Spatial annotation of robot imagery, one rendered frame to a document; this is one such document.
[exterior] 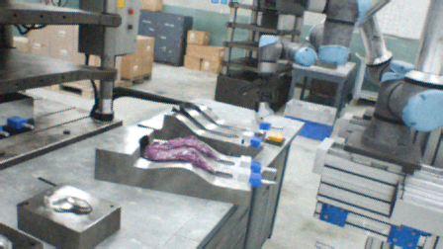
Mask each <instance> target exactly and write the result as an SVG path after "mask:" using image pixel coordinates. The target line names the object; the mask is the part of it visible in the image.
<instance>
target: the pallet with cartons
mask: <svg viewBox="0 0 443 249"><path fill-rule="evenodd" d="M153 46H154V38H150V37H141V36H137V50H136V53H131V54H127V55H125V56H122V67H121V81H124V87H132V84H142V83H143V82H142V80H152V62H153Z"/></svg>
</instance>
